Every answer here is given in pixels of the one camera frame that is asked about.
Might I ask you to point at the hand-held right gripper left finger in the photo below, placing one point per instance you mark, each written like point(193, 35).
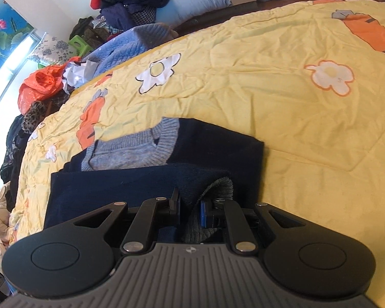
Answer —
point(175, 206)

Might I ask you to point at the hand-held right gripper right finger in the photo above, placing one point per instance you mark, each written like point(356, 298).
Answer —
point(204, 214)

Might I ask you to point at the navy and grey knitted sweater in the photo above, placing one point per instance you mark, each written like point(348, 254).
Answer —
point(141, 179)

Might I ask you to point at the dark clothes pile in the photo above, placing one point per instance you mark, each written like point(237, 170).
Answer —
point(14, 160)

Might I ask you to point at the yellow flower print quilt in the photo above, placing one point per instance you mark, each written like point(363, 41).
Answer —
point(276, 102)

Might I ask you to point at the white plastic bag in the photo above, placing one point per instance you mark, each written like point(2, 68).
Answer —
point(78, 73)

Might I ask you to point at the light blue knitted blanket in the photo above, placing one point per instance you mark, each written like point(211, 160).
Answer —
point(125, 48)

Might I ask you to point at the leopard print cloth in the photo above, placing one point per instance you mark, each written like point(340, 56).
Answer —
point(35, 115)

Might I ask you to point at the orange plastic bag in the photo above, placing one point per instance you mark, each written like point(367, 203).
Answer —
point(41, 85)

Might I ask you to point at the green plastic stool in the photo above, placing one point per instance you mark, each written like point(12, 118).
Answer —
point(80, 45)

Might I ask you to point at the houndstooth cloth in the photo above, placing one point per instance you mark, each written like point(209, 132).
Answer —
point(144, 15)

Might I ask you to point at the dark blue knitted garment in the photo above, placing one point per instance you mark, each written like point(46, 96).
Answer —
point(117, 17)

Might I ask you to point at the grey floral pillow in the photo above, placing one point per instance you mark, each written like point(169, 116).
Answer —
point(51, 49)

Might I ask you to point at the dark backpack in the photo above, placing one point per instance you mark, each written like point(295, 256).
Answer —
point(81, 27)

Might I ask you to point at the light blue pillow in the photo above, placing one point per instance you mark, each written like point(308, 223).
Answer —
point(195, 0)

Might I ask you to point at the lotus wall poster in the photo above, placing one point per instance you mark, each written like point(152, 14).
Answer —
point(3, 29)

